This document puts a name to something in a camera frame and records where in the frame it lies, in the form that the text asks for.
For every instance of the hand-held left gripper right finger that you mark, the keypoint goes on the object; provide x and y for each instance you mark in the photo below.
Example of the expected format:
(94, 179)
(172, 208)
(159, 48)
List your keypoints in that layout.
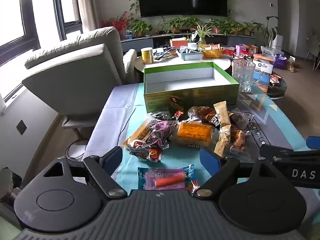
(210, 160)

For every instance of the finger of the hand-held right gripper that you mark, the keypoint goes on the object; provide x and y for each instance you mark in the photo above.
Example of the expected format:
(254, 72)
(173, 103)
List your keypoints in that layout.
(313, 142)
(287, 153)

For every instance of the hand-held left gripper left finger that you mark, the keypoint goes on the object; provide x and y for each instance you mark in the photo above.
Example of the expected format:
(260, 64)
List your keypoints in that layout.
(113, 157)

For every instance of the orange bread packet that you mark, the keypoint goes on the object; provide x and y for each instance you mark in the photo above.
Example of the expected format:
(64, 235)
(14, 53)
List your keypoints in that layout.
(195, 133)

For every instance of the blue pink sausage packet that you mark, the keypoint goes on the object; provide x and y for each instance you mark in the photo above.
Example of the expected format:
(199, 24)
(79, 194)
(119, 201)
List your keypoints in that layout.
(167, 180)

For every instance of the clear packet of brown snacks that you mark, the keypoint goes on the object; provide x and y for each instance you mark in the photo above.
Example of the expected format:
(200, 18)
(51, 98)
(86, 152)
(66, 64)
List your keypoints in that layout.
(200, 113)

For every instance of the tan long snack packet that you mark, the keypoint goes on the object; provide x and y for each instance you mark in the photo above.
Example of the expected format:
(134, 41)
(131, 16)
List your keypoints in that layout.
(222, 141)
(222, 113)

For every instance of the dark brown snack packet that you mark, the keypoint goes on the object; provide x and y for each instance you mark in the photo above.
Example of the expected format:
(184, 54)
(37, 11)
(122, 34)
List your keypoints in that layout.
(238, 118)

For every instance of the purple snack packet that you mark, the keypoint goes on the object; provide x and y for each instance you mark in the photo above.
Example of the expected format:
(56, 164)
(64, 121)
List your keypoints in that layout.
(161, 131)

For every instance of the green cardboard box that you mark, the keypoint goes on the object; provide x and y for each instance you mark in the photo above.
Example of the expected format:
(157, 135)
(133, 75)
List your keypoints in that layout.
(190, 97)

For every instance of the red white small packet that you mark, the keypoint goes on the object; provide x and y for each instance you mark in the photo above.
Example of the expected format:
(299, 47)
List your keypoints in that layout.
(147, 152)

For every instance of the teal patterned tablecloth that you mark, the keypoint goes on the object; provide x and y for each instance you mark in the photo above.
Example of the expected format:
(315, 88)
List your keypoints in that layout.
(112, 110)

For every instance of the black round side table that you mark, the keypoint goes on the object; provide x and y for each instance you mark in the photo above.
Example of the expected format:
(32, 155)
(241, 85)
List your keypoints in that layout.
(278, 87)

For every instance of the white and blue carton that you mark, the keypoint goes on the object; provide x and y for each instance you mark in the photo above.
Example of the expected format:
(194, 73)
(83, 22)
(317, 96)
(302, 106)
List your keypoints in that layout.
(262, 76)

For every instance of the purple bag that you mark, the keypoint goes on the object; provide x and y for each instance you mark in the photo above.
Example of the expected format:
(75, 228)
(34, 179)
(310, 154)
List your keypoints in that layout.
(280, 62)

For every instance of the clear glass mug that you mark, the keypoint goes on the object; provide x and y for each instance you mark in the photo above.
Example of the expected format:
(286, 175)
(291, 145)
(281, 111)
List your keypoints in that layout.
(243, 75)

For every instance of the beige armchair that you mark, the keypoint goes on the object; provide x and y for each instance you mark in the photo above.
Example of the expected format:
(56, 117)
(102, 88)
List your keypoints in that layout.
(75, 75)

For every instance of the white dining chair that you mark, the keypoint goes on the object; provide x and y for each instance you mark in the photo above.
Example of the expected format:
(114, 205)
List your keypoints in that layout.
(312, 50)

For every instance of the clear wrapped white box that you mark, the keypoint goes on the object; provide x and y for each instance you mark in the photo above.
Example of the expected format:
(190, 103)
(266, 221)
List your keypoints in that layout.
(271, 51)

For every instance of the round white table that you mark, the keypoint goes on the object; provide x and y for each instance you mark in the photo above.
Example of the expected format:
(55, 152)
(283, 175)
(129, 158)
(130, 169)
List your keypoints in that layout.
(170, 62)

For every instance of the yellow can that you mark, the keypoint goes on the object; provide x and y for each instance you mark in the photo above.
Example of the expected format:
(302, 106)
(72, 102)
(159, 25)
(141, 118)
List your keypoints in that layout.
(147, 56)

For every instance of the yellow wicker basket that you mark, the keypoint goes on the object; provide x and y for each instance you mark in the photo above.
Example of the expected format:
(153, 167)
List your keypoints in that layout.
(212, 53)

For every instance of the blue plastic tray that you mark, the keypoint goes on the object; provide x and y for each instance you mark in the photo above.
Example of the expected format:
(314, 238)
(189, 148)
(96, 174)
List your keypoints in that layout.
(188, 55)

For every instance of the red and white box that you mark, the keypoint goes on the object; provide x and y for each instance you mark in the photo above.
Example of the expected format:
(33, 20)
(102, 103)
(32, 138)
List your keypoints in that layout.
(227, 50)

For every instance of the brown cardboard box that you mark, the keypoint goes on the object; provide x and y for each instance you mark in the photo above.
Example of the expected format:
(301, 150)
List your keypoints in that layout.
(252, 48)

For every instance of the pink box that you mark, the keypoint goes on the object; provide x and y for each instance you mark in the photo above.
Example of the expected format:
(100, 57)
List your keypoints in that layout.
(240, 48)

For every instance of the tall plant in white pot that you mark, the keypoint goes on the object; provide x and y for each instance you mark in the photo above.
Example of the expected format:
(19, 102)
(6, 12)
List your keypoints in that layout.
(271, 33)

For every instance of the grey television console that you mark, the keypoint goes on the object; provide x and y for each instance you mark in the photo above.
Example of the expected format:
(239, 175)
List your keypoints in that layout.
(140, 42)

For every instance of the orange tissue box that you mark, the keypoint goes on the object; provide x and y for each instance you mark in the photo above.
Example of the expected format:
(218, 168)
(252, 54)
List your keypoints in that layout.
(178, 43)

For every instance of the spider plant in vase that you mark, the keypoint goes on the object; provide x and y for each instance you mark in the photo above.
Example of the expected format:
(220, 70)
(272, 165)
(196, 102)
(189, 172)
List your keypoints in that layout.
(202, 32)

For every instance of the green potted plant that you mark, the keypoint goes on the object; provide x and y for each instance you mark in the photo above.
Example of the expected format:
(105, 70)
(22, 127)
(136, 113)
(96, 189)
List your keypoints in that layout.
(225, 25)
(139, 27)
(248, 27)
(178, 23)

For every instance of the red flower decoration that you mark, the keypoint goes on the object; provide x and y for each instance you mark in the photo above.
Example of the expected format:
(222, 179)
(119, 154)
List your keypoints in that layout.
(120, 23)

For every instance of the beige curtain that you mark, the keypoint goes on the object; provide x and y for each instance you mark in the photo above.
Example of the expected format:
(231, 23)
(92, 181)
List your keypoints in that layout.
(87, 2)

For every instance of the narrow black-framed window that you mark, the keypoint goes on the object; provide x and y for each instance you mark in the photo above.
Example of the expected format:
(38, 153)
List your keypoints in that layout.
(68, 2)

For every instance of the large black-framed window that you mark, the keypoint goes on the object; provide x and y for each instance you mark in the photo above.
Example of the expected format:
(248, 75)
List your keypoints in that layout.
(15, 12)

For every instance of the black wall socket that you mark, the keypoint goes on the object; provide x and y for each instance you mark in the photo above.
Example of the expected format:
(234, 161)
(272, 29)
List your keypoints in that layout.
(21, 127)

